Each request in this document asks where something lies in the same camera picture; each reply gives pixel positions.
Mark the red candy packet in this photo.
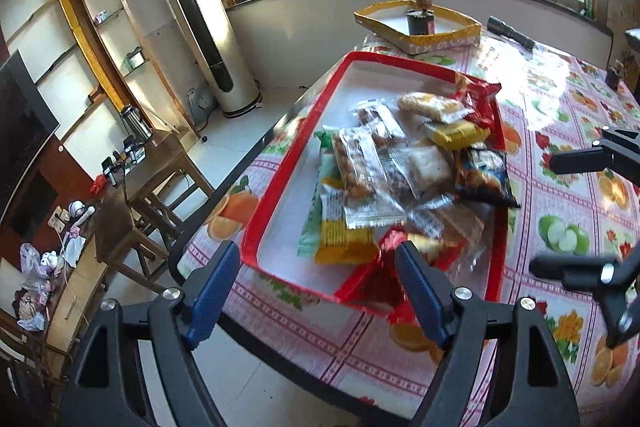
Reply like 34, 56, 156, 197
344, 225, 469, 323

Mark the dark blue cookie packet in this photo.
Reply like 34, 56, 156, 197
454, 146, 520, 208

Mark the yellow black snack wrapper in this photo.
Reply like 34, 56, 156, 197
314, 178, 378, 265

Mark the red snack packet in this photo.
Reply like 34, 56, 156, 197
454, 72, 502, 132

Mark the clear bread pack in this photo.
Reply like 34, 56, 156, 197
333, 127, 405, 229

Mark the clear white rice cake pack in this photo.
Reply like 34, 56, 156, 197
390, 145, 454, 199

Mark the clear chocolate cake pack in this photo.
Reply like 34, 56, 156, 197
378, 145, 423, 205

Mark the green white snack bar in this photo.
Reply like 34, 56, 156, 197
297, 127, 341, 258

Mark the yellow white wafer pack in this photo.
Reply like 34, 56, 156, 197
424, 120, 490, 150

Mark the white sandwich cake pack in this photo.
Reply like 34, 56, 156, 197
396, 92, 474, 124

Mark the brown cake clear pack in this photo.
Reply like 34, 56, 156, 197
350, 98, 408, 148

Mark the dark ink bottle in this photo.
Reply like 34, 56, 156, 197
605, 60, 624, 91

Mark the floral plastic tablecloth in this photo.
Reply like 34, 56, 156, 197
177, 28, 640, 427

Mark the wooden stool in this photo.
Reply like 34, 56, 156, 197
94, 131, 214, 293

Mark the black flashlight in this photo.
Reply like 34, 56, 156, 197
487, 16, 536, 52

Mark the small bottle in box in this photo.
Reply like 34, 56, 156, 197
406, 0, 435, 36

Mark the black television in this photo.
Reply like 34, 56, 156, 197
0, 51, 60, 218

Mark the yellow cardboard box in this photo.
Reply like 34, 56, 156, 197
354, 0, 482, 55

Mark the white tower air conditioner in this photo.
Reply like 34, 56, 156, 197
167, 0, 262, 118

